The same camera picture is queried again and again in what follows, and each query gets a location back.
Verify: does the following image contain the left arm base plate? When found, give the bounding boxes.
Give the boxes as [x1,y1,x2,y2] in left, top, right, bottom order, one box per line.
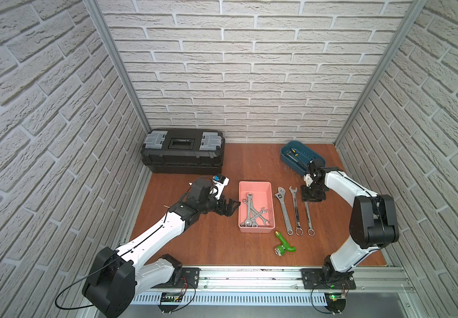
[154,267,200,289]

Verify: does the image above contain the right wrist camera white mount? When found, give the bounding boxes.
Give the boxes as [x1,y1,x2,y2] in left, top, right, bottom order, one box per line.
[303,174,314,187]

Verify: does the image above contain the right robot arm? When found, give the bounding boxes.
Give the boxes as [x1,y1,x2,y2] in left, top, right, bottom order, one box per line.
[300,167,399,284]

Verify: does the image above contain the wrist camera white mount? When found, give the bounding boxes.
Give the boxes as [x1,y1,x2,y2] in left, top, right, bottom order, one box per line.
[303,174,314,187]
[210,174,229,200]

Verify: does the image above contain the black plastic toolbox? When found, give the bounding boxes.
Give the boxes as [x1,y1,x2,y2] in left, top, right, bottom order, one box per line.
[141,129,225,175]

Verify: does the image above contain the medium combination wrench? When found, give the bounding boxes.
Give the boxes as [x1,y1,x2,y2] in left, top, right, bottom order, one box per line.
[304,201,315,237]

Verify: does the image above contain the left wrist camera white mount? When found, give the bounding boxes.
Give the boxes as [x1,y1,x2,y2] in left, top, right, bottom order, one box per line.
[210,174,229,200]

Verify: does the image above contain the adjustable steel wrench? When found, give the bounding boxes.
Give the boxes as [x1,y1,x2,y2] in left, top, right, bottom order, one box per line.
[275,187,294,236]

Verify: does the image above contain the right controller board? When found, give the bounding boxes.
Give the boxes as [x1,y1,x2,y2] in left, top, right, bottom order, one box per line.
[324,294,346,315]

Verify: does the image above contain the left controller board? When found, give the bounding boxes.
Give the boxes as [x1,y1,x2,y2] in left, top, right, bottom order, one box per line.
[158,292,184,313]

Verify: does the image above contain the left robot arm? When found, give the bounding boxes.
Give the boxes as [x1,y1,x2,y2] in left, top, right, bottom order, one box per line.
[82,174,240,317]

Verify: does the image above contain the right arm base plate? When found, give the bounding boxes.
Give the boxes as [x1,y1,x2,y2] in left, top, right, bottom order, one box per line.
[300,268,356,290]

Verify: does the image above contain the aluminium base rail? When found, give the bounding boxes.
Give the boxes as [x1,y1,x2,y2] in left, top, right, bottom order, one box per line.
[89,264,415,294]

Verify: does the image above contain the controller board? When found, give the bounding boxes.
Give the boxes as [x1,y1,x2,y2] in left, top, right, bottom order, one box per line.
[158,292,184,313]
[324,294,346,315]

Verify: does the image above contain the black tool in teal box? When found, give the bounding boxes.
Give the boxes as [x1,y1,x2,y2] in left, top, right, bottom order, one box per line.
[286,148,308,169]

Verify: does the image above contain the green toy drill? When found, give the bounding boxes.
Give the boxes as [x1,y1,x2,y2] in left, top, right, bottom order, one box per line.
[274,231,296,257]

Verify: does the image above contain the left aluminium corner post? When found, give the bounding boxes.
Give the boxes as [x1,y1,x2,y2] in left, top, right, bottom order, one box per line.
[85,0,152,133]

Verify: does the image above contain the aluminium corner post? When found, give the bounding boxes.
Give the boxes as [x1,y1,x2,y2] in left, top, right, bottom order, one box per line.
[333,0,427,147]
[85,0,152,133]

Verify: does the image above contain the steel wrench in pink box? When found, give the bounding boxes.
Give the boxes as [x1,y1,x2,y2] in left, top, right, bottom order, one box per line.
[243,193,254,227]

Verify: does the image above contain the pink plastic storage box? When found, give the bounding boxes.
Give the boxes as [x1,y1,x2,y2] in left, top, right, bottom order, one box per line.
[238,181,276,234]

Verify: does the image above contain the long combination wrench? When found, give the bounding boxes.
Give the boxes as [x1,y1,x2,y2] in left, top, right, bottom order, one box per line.
[289,186,303,236]

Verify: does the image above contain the right aluminium corner post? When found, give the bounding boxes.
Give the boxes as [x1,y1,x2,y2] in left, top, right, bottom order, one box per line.
[333,0,427,147]

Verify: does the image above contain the teal plastic storage box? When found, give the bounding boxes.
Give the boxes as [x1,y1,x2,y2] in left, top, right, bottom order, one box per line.
[280,140,326,177]

